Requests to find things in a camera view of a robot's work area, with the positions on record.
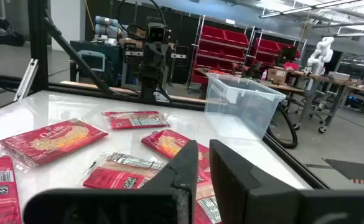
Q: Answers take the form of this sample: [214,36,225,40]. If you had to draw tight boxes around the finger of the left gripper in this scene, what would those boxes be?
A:
[155,43,167,68]
[144,43,156,68]

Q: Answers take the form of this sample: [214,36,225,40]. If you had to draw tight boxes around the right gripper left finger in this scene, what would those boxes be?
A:
[138,140,199,224]

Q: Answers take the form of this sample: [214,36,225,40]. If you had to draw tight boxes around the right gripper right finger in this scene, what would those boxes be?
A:
[208,139,301,224]

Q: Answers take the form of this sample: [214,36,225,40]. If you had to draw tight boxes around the teal equipment cabinet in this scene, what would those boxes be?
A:
[69,39,123,86]

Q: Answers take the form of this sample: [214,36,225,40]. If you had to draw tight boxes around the light blue framed tablet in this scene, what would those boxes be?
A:
[77,49,107,73]

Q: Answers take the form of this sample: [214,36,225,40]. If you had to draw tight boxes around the red bin shelving rack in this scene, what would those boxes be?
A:
[246,29,307,71]
[187,15,254,91]

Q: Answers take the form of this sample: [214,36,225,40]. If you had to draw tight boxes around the plywood base board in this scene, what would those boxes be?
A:
[60,80,207,105]

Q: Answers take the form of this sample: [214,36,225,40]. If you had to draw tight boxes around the clear plastic bin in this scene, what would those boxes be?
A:
[203,72,287,141]

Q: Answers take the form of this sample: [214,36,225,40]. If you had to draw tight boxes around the cardboard box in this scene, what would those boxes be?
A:
[267,68,287,84]

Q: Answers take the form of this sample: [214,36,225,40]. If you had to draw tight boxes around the black striped floor mat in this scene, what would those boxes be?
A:
[323,157,364,190]

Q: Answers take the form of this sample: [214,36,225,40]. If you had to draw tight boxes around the silver aluminium extrusion bar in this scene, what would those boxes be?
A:
[12,58,39,102]

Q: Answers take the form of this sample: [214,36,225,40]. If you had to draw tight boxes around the wooden workbench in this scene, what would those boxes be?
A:
[262,70,362,134]

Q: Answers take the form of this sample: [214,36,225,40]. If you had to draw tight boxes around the ceiling light strip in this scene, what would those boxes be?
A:
[258,0,362,19]

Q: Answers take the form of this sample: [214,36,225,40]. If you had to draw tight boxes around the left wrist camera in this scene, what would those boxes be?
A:
[146,21,172,44]

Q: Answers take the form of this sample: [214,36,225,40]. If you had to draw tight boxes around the black corrugated hose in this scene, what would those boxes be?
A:
[266,104,299,149]

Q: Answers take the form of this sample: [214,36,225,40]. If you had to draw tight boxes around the black Trossen labelled bracket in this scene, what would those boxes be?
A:
[0,16,26,47]

